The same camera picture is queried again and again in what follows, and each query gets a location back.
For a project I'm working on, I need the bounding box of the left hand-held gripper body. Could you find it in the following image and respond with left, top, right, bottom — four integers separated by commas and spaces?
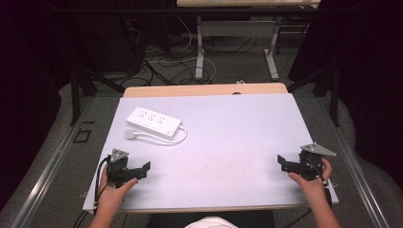
106, 148, 140, 189

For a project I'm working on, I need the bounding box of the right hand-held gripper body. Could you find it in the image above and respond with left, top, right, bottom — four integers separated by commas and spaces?
298, 142, 337, 181

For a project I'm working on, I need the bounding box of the person's right hand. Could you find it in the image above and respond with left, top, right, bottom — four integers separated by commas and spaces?
288, 157, 334, 205

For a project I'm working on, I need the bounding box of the person's left hand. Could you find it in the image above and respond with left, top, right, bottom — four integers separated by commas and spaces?
95, 172, 139, 217

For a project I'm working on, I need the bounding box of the white power strip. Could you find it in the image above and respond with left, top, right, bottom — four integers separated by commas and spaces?
125, 105, 182, 141

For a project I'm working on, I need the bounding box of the white table board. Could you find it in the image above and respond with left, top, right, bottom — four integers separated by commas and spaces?
83, 92, 339, 214

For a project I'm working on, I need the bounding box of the black metal stand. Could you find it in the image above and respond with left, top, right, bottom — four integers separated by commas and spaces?
68, 61, 127, 126
286, 65, 342, 128

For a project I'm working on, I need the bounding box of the person's white shirt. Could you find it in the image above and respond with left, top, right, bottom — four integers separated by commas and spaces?
184, 216, 240, 228

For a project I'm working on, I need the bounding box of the wooden table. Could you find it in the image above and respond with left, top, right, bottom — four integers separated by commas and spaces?
122, 82, 289, 99

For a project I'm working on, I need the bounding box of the black computer case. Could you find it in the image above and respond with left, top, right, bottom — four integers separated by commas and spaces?
75, 13, 145, 74

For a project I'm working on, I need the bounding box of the black horizontal bar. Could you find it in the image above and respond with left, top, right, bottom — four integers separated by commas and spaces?
52, 7, 360, 15

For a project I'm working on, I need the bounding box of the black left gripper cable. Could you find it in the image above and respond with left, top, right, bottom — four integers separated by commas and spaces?
73, 155, 112, 228

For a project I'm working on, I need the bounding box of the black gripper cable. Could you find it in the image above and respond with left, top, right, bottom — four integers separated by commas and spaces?
73, 155, 112, 228
280, 160, 334, 228

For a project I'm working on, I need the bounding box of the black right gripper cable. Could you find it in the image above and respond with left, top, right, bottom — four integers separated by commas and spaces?
280, 160, 334, 228

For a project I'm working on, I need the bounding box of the white power strip cable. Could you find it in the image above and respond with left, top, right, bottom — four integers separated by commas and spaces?
132, 124, 188, 146

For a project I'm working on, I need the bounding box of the metal floor rail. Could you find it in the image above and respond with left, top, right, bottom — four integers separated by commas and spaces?
316, 94, 392, 228
9, 94, 97, 228

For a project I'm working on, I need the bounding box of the tangle of black floor cables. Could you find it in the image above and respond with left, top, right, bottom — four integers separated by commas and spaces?
118, 17, 264, 87

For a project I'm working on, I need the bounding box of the white floor cable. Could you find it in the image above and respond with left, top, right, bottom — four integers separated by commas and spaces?
147, 15, 218, 86

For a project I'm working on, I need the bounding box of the white metal desk frame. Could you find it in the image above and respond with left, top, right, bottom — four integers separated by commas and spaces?
176, 0, 321, 82

